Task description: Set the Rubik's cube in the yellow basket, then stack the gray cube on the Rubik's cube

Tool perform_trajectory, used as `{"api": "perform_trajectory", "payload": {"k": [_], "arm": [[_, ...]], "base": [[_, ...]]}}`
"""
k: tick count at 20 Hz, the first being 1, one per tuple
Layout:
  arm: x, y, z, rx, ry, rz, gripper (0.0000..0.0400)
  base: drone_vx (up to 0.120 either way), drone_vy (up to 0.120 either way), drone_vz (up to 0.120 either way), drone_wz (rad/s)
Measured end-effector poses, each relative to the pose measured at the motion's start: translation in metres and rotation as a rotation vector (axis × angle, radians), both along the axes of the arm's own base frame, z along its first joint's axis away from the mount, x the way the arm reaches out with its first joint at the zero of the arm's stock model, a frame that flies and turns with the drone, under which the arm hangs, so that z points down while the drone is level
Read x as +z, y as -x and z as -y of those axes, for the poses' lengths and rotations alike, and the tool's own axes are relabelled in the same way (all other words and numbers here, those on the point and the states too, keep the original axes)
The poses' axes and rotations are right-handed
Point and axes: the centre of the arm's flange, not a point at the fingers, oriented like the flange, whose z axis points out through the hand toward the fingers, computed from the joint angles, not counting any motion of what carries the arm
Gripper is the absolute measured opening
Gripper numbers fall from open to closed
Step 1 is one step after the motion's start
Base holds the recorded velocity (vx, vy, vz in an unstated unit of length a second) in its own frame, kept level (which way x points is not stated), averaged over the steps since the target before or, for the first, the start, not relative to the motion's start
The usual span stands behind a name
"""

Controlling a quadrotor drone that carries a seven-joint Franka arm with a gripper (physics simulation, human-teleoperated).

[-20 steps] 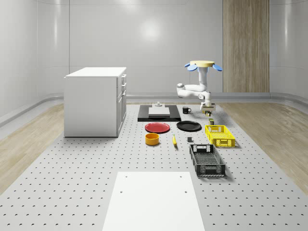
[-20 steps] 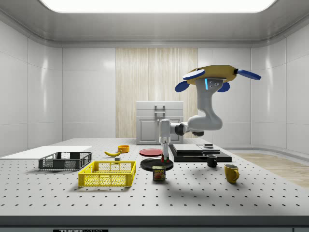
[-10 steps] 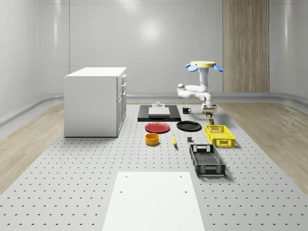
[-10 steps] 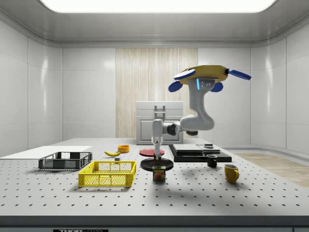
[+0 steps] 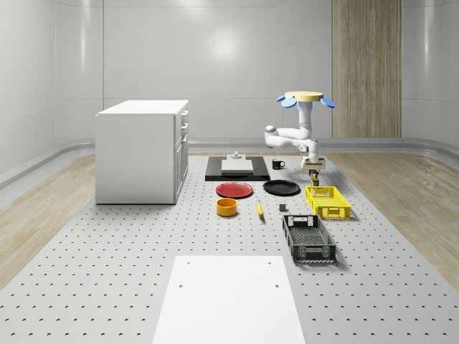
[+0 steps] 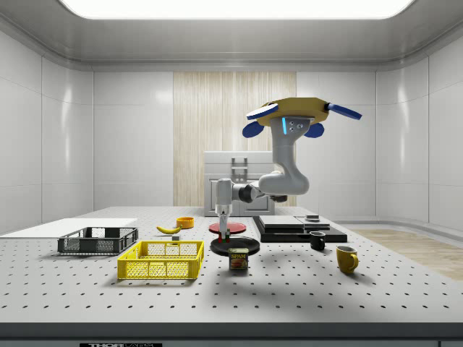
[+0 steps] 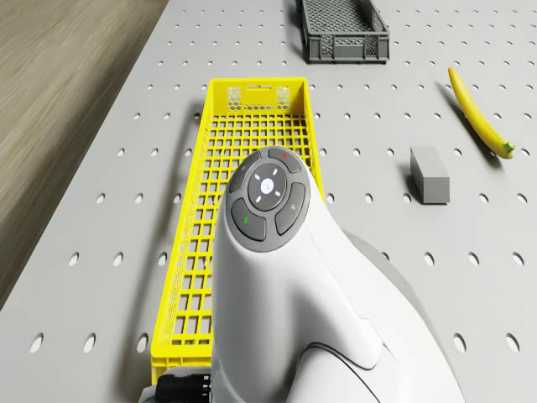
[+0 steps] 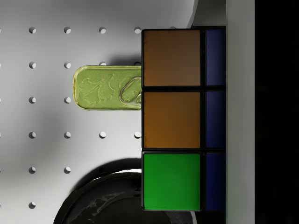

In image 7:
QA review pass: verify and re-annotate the dark grey basket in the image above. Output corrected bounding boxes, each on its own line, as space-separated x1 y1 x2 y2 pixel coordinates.
298 0 391 65

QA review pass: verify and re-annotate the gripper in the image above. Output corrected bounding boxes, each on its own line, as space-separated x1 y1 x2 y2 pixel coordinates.
139 366 214 403

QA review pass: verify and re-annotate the grey cube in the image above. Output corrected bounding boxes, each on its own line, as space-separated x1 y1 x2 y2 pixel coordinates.
409 145 451 206

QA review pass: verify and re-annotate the yellow basket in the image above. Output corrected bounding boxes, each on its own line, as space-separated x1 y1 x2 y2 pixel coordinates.
149 77 326 385

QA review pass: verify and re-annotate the banana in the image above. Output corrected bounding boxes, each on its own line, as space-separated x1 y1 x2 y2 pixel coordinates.
447 65 516 160

